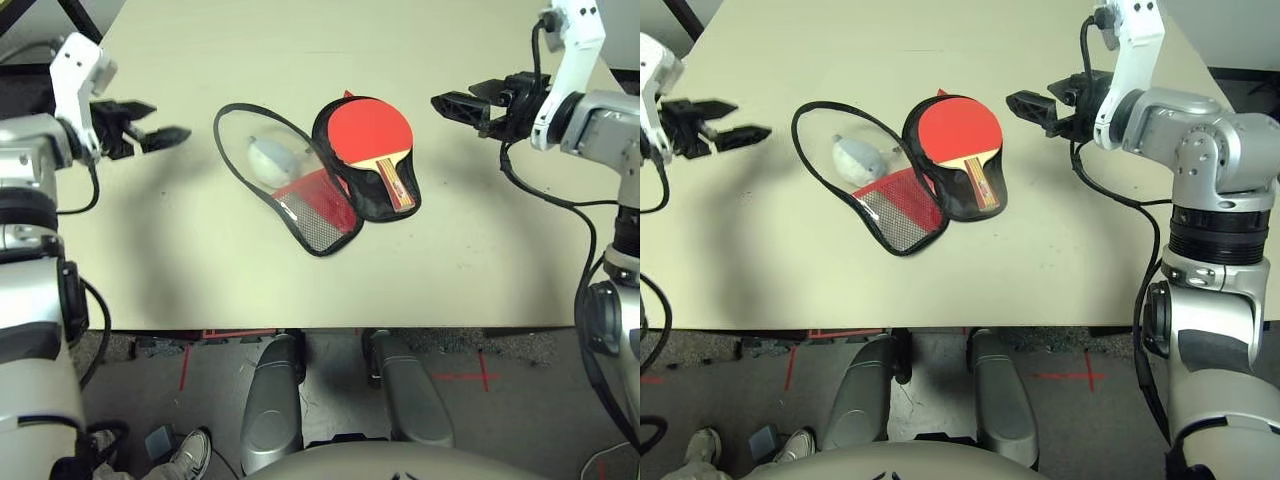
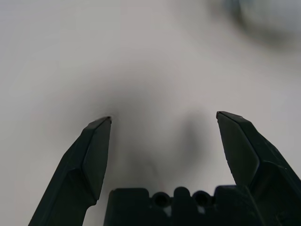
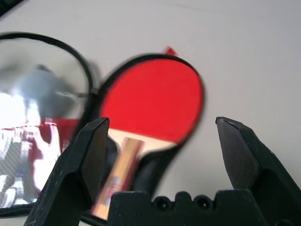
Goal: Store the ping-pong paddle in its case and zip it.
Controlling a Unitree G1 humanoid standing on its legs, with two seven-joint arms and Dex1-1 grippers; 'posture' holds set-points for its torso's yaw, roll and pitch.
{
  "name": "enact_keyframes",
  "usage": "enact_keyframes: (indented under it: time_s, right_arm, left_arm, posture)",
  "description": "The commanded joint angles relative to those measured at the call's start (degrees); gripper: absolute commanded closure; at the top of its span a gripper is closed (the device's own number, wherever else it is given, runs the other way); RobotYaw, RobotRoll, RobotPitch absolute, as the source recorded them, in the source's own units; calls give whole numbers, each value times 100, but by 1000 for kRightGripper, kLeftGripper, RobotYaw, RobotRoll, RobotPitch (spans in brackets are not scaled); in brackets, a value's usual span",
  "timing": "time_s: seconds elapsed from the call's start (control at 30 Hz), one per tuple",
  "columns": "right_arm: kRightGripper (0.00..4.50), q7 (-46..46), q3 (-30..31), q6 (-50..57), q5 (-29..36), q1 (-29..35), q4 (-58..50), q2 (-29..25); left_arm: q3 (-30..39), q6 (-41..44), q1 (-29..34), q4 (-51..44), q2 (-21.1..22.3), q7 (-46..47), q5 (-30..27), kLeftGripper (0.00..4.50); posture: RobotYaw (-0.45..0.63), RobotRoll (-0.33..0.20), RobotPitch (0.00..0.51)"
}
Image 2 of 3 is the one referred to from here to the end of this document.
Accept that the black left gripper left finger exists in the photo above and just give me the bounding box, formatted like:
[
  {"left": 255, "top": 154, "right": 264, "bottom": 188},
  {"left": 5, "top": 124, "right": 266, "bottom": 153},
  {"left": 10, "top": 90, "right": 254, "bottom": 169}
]
[{"left": 28, "top": 116, "right": 112, "bottom": 226}]

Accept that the grey white plush whale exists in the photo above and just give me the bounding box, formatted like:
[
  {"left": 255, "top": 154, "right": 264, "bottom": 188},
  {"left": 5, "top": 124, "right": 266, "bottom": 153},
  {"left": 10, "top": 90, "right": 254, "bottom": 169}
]
[{"left": 221, "top": 0, "right": 301, "bottom": 36}]

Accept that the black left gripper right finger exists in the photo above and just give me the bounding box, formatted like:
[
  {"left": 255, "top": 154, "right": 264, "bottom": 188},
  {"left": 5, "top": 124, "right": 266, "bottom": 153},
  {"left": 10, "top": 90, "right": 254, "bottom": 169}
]
[{"left": 215, "top": 111, "right": 301, "bottom": 226}]

